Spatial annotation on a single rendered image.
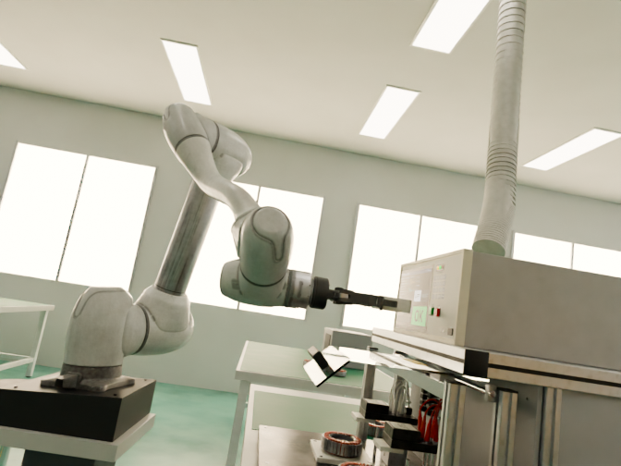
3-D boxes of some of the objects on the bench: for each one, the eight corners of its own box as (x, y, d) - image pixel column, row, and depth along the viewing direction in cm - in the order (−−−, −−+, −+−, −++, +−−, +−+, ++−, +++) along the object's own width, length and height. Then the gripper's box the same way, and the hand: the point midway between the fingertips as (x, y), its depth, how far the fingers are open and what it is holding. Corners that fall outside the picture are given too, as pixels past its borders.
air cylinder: (386, 466, 117) (389, 444, 118) (379, 457, 124) (382, 435, 125) (406, 469, 117) (407, 447, 118) (396, 459, 125) (399, 438, 126)
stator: (323, 455, 114) (325, 440, 114) (317, 442, 125) (319, 427, 125) (366, 460, 115) (368, 446, 115) (356, 447, 126) (358, 433, 126)
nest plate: (316, 462, 112) (317, 457, 112) (310, 443, 126) (310, 438, 126) (374, 470, 113) (374, 464, 113) (360, 450, 128) (361, 446, 128)
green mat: (251, 429, 139) (251, 428, 139) (254, 390, 199) (254, 390, 199) (535, 467, 147) (535, 467, 147) (455, 419, 206) (455, 418, 207)
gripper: (303, 306, 114) (390, 320, 116) (312, 308, 94) (418, 324, 96) (308, 277, 116) (394, 291, 118) (318, 273, 95) (421, 289, 97)
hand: (394, 304), depth 107 cm, fingers open, 8 cm apart
